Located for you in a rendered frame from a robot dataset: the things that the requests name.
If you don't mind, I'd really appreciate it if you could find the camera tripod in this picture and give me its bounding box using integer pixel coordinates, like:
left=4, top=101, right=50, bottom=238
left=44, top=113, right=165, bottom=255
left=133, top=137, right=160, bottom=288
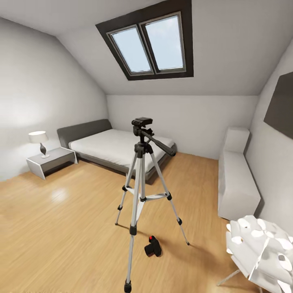
left=115, top=118, right=189, bottom=293

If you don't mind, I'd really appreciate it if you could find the digital camera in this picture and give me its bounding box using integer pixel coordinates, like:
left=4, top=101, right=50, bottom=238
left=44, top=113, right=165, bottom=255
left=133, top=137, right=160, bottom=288
left=145, top=236, right=162, bottom=257

